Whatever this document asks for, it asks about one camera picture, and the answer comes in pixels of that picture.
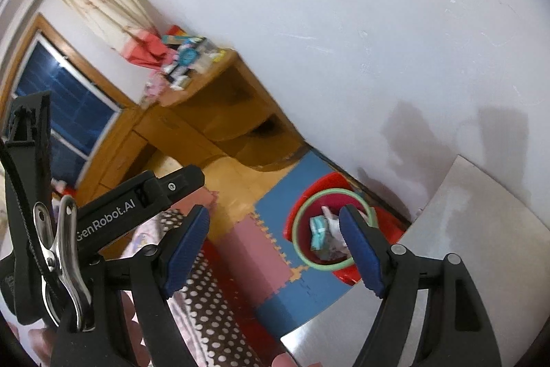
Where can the white plastic bag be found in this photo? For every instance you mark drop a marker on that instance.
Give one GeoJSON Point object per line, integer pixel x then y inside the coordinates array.
{"type": "Point", "coordinates": [335, 233]}

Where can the teal printed plastic wrapper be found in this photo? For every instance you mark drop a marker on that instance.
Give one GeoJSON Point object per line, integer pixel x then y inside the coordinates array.
{"type": "Point", "coordinates": [320, 229]}

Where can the pile of small boxes bottles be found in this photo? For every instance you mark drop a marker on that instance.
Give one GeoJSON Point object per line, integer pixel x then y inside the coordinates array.
{"type": "Point", "coordinates": [206, 57]}

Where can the wooden frame window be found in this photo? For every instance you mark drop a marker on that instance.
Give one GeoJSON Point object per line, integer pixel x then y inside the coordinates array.
{"type": "Point", "coordinates": [51, 92]}

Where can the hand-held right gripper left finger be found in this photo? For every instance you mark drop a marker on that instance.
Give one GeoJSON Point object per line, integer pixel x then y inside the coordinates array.
{"type": "Point", "coordinates": [187, 251]}

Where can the polka dot bedding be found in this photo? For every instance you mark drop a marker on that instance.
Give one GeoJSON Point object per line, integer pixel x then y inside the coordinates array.
{"type": "Point", "coordinates": [206, 319]}

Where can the person's left hand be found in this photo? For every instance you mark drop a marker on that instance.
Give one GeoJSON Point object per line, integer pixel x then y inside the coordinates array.
{"type": "Point", "coordinates": [41, 345]}

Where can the metal spring clip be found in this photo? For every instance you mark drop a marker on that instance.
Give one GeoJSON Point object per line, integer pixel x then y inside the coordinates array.
{"type": "Point", "coordinates": [64, 255]}

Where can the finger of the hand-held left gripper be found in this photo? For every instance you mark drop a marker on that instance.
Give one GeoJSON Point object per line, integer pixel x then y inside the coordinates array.
{"type": "Point", "coordinates": [184, 182]}

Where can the pink foam floor mat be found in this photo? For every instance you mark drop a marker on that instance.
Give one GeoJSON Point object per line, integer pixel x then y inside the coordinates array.
{"type": "Point", "coordinates": [209, 200]}
{"type": "Point", "coordinates": [253, 251]}

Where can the red foam floor mat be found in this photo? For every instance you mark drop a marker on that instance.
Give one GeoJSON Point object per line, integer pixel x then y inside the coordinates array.
{"type": "Point", "coordinates": [232, 296]}

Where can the wooden desk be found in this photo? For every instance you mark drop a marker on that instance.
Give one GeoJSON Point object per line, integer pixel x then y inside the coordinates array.
{"type": "Point", "coordinates": [193, 117]}

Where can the red bin with green rim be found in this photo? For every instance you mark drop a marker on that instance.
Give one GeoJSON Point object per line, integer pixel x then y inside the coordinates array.
{"type": "Point", "coordinates": [326, 183]}

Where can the blue foam floor mat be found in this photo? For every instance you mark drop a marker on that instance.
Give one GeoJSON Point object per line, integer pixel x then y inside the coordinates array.
{"type": "Point", "coordinates": [296, 307]}
{"type": "Point", "coordinates": [283, 195]}

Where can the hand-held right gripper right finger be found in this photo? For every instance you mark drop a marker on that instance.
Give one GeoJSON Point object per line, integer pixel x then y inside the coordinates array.
{"type": "Point", "coordinates": [361, 251]}

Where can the red cloth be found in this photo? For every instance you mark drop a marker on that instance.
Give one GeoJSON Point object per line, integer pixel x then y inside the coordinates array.
{"type": "Point", "coordinates": [144, 49]}

